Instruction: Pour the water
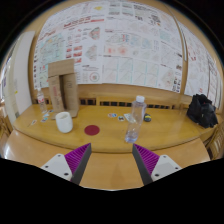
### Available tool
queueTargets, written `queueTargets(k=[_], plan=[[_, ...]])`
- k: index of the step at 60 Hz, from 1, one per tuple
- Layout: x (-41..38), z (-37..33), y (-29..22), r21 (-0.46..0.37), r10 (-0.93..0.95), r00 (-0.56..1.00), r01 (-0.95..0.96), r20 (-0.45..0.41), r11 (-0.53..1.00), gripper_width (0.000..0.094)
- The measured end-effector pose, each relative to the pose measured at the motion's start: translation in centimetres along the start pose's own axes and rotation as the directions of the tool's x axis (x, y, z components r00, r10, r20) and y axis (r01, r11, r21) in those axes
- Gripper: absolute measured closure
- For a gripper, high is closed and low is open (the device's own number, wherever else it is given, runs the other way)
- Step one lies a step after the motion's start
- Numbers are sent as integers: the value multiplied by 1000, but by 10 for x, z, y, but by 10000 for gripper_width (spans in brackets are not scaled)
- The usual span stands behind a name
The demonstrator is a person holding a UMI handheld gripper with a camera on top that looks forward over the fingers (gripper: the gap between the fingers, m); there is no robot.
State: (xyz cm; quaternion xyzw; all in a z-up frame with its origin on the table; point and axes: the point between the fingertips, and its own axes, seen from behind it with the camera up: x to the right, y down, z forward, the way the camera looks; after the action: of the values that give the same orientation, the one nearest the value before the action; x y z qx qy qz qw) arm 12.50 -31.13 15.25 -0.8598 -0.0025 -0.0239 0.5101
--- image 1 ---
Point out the wooden chair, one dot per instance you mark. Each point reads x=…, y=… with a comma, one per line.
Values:
x=216, y=141
x=4, y=130

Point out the small colourful sticker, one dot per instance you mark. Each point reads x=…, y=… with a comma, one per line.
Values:
x=50, y=111
x=33, y=122
x=44, y=119
x=46, y=115

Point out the round blue red sticker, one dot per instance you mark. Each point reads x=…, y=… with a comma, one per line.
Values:
x=112, y=115

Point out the white ceramic cup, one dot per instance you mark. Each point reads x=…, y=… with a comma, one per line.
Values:
x=64, y=122

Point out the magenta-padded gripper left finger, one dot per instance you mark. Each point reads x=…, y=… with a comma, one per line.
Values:
x=78, y=158

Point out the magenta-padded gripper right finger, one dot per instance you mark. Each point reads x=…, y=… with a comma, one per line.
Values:
x=146, y=159

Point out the brown cardboard box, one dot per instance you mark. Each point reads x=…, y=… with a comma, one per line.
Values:
x=61, y=86

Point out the white rectangular card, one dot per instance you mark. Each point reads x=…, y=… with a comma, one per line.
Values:
x=127, y=117

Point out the group of wall posters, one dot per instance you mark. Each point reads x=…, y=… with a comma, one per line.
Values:
x=116, y=43

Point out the clear plastic water bottle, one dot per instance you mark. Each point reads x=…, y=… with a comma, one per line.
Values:
x=135, y=116

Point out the small dark sticker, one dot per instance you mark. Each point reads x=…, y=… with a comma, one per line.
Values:
x=121, y=118

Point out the small black yellow device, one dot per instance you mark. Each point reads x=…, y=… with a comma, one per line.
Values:
x=147, y=117

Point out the black bag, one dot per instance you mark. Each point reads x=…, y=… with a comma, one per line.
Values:
x=201, y=111

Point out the flat round red coaster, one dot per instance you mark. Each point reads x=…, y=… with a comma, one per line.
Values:
x=92, y=130

